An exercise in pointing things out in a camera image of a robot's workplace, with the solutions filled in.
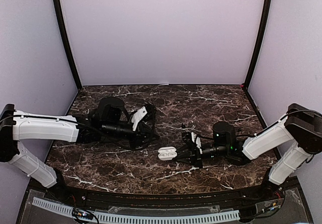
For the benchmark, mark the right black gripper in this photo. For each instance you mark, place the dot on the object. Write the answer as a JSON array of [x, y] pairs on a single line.
[[195, 155]]

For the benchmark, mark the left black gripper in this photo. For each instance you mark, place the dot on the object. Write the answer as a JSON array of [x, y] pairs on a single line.
[[143, 131]]

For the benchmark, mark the white earbud charging case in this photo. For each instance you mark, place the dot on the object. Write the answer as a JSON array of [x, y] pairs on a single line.
[[167, 153]]

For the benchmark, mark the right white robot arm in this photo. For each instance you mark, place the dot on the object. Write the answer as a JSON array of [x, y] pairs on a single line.
[[298, 125]]

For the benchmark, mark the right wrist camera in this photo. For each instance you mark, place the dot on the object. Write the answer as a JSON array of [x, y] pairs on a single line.
[[191, 138]]

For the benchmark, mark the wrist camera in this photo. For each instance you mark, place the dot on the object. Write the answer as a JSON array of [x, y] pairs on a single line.
[[191, 138], [144, 114]]

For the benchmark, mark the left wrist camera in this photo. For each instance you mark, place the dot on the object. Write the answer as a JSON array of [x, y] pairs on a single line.
[[144, 114]]

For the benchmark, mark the black front rail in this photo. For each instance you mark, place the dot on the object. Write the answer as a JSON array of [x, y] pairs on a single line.
[[92, 199]]

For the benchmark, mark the white slotted cable duct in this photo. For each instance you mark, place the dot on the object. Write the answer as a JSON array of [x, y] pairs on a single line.
[[136, 215]]

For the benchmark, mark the left black frame post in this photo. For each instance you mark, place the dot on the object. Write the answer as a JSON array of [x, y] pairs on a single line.
[[66, 44]]

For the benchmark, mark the black frame post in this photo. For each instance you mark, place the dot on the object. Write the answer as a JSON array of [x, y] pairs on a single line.
[[66, 44], [258, 44]]

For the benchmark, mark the right black frame post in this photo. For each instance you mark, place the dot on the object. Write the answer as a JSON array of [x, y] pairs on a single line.
[[258, 44]]

